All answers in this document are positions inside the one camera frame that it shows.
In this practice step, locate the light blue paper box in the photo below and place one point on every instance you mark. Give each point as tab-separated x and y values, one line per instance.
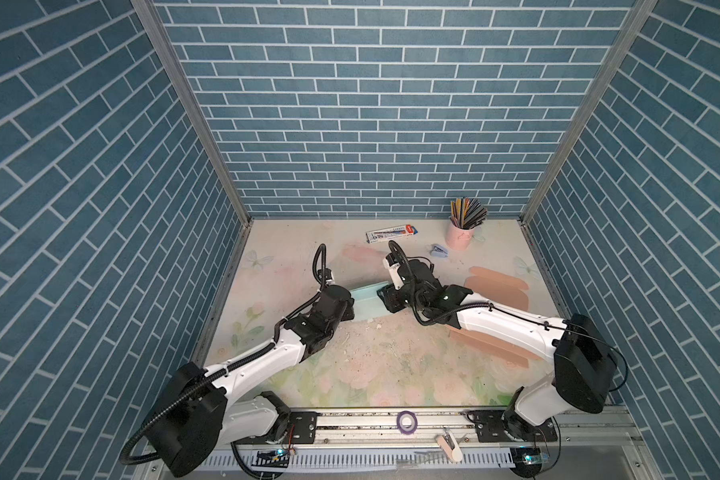
367	304

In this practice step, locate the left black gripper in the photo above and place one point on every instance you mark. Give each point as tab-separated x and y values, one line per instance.
349	311

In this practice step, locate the blue small stapler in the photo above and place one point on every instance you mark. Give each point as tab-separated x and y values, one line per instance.
439	251

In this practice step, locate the pink pen cup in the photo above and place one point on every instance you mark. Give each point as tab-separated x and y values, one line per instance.
458	239

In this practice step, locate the white pencil box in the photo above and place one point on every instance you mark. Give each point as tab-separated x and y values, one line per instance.
390	233

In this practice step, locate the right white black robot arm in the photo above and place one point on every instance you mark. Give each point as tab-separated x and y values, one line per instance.
582	363

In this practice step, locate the metal base rail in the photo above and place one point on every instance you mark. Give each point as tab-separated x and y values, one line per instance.
349	440

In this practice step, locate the colored pencils bundle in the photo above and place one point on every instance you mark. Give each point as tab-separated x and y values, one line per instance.
467	213

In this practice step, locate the purple tape roll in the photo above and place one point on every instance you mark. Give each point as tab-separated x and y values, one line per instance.
406	422

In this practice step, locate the pink flat paper box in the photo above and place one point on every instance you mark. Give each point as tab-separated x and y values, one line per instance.
507	290

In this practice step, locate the white pink small tool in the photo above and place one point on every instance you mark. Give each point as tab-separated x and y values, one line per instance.
450	446

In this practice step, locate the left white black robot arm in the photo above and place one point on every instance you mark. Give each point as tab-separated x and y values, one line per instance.
203	407

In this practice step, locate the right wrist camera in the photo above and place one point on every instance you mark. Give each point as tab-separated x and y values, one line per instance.
392	266

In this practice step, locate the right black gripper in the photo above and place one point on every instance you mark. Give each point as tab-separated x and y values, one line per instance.
388	295

